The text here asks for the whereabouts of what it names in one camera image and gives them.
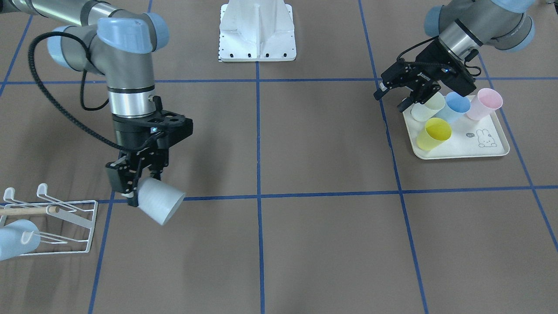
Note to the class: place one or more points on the white wire cup rack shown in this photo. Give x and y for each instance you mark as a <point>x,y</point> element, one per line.
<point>66,227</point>

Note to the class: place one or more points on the grey plastic cup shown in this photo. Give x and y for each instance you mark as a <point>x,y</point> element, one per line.
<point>158,200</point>

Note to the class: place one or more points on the cream plastic cup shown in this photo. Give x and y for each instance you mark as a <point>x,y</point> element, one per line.
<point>423,112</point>

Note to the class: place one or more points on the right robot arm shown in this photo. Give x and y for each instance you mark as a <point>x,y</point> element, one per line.
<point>105,40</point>

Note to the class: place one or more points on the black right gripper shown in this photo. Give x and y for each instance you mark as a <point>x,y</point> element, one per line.
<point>127,136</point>

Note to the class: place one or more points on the cream plastic tray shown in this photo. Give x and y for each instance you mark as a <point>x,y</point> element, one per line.
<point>470,138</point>

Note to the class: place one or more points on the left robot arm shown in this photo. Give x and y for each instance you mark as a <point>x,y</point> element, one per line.
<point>456,32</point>

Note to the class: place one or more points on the pink plastic cup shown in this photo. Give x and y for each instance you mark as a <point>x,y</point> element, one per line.
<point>485,102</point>

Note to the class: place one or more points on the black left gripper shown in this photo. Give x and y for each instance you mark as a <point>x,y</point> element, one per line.
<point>425,74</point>

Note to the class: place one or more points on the light blue plastic cup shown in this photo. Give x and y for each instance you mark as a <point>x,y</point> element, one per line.
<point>17,238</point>

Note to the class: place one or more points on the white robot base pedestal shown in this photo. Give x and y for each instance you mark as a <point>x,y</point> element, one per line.
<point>256,31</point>

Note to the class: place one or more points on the yellow plastic cup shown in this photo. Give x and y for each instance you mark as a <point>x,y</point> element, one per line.
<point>435,132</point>

